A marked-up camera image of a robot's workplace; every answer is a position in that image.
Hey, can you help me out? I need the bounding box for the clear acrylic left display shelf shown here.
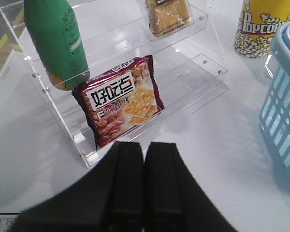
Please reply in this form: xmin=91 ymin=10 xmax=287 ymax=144
xmin=0 ymin=0 xmax=226 ymax=166

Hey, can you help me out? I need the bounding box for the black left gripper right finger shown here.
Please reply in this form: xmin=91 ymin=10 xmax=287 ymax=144
xmin=144 ymin=142 xmax=235 ymax=232

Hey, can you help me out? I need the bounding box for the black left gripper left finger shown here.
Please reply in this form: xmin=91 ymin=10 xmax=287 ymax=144
xmin=10 ymin=142 xmax=144 ymax=232

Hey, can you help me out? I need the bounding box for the light blue plastic basket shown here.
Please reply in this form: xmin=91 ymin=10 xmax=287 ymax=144
xmin=259 ymin=22 xmax=290 ymax=184

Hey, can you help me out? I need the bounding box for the green snack bag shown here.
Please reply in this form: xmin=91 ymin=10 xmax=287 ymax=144
xmin=24 ymin=0 xmax=89 ymax=91

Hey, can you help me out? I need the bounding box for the maroon almond cracker packet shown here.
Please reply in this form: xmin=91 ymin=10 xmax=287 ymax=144
xmin=72 ymin=55 xmax=164 ymax=147

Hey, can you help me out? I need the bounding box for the bread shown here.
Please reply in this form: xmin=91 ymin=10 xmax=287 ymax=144
xmin=145 ymin=0 xmax=190 ymax=38

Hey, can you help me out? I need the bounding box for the yellow popcorn cup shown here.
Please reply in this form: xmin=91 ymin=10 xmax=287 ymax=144
xmin=233 ymin=0 xmax=290 ymax=58

